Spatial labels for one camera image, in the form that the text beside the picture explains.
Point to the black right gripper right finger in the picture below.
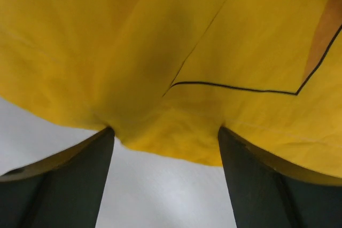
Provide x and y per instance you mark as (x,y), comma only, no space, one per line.
(268,191)

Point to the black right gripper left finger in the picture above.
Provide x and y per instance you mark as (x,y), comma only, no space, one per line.
(62,190)

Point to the yellow cartoon placemat cloth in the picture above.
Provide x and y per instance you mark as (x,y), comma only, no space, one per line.
(167,74)

